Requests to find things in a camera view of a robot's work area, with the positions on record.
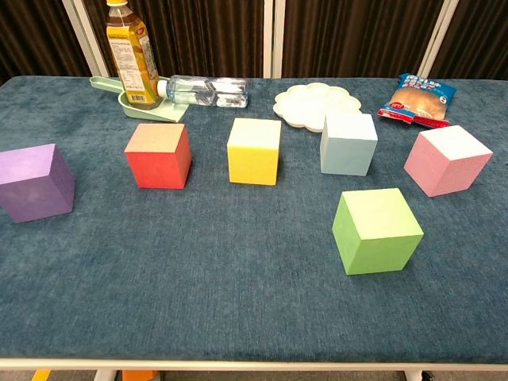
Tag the yellow foam cube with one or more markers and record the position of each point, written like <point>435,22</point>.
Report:
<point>254,162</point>

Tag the red foam cube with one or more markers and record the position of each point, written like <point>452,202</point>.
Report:
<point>158,166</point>

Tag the light blue foam cube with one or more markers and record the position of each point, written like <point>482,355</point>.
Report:
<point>345,151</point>

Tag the pink foam cube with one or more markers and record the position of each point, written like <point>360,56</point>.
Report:
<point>444,166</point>

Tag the purple foam cube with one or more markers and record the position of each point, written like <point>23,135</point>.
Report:
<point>31,186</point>

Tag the white flower-shaped paint palette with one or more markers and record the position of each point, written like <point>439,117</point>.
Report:
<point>313,103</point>

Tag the blue fabric table cover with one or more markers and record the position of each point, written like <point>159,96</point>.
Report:
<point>198,285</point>

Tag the clear plastic water bottle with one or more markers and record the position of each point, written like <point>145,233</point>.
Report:
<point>206,91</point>

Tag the mint green cutting board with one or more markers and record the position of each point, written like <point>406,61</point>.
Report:
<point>158,115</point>

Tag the green foam cube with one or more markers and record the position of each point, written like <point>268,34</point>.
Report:
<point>377,238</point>

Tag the dark folding screen panel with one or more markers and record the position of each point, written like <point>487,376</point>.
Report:
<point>349,35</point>
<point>198,35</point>
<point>480,35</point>
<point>31,35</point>

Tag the tea bottle with yellow cap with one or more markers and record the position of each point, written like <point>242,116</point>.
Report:
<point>133,59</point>

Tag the blue red snack bag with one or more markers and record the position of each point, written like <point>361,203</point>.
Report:
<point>420,99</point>

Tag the orange object under table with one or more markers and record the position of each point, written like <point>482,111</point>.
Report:
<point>139,375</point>

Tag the white table frame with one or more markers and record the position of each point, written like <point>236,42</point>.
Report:
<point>238,365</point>

